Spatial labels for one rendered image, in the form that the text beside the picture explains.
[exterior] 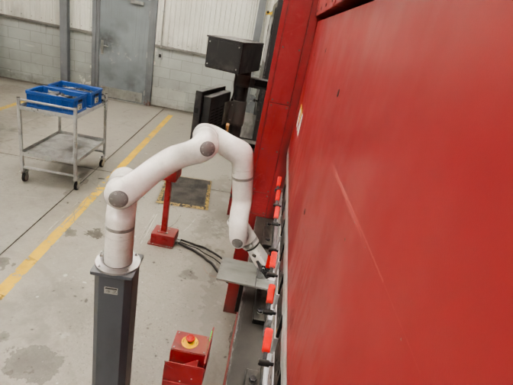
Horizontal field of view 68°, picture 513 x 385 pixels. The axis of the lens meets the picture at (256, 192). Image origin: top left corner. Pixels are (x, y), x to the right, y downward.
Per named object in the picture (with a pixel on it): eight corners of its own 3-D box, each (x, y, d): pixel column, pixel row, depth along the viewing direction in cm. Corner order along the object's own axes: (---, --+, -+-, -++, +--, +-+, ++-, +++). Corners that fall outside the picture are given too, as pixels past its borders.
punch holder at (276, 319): (271, 322, 128) (281, 282, 121) (295, 328, 128) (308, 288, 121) (269, 357, 114) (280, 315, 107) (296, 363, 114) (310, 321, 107)
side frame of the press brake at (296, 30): (227, 292, 321) (287, -14, 230) (327, 312, 321) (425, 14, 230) (222, 312, 298) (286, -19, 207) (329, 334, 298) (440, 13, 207)
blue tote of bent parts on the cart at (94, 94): (62, 95, 472) (61, 80, 465) (102, 102, 476) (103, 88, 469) (46, 100, 440) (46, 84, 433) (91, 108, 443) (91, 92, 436)
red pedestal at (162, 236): (153, 233, 381) (160, 155, 348) (178, 238, 381) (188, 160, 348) (146, 244, 362) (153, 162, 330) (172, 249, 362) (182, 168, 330)
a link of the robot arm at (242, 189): (248, 187, 151) (246, 252, 164) (254, 172, 165) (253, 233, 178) (226, 186, 152) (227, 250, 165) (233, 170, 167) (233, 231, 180)
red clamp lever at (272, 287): (268, 282, 123) (262, 313, 119) (280, 285, 123) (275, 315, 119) (267, 283, 125) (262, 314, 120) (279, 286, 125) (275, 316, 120)
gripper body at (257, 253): (256, 246, 170) (269, 265, 174) (258, 234, 180) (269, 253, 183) (242, 253, 172) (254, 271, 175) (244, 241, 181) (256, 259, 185)
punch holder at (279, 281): (273, 286, 146) (282, 249, 139) (295, 290, 146) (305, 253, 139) (272, 312, 132) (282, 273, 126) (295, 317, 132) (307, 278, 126)
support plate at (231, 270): (222, 258, 189) (222, 256, 189) (274, 269, 189) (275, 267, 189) (215, 279, 173) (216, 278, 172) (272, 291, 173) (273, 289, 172)
